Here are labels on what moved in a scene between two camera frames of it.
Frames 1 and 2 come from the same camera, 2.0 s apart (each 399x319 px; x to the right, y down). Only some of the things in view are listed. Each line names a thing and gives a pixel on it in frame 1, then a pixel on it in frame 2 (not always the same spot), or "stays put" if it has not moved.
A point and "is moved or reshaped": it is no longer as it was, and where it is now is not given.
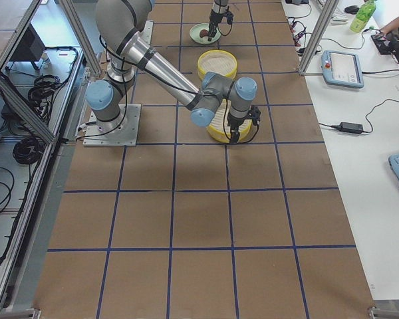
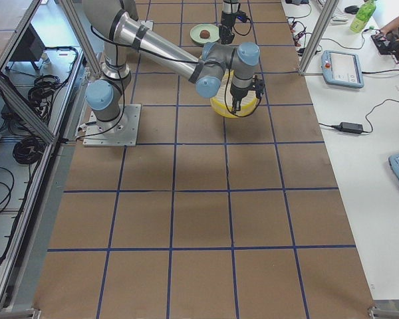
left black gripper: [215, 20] -> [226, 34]
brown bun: [203, 32] stays put
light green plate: [195, 34] stays put
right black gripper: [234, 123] -> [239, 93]
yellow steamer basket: [220, 128] is moved or reshaped
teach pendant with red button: [342, 69] stays put
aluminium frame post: [330, 8] stays put
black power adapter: [350, 127] stays put
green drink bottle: [363, 16] stays put
